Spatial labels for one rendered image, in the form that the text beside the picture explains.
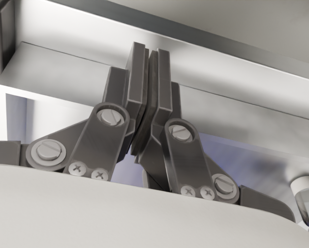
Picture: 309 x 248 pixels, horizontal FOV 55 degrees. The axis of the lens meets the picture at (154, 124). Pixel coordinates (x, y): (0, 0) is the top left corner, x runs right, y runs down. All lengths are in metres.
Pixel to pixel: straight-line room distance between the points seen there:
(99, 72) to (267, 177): 0.16
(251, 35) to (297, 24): 0.16
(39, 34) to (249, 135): 0.12
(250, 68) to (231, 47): 0.02
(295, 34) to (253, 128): 1.10
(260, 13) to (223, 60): 1.01
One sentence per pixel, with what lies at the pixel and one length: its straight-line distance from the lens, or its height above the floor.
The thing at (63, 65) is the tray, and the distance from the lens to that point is 0.16.
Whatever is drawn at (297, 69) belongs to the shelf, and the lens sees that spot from 0.19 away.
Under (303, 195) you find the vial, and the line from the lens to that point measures 0.25.
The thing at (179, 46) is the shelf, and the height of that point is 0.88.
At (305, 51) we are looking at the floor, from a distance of 1.32.
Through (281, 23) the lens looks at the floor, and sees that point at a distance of 1.22.
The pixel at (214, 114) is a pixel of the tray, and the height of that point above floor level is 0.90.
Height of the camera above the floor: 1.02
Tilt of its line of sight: 45 degrees down
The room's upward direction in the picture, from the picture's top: 179 degrees counter-clockwise
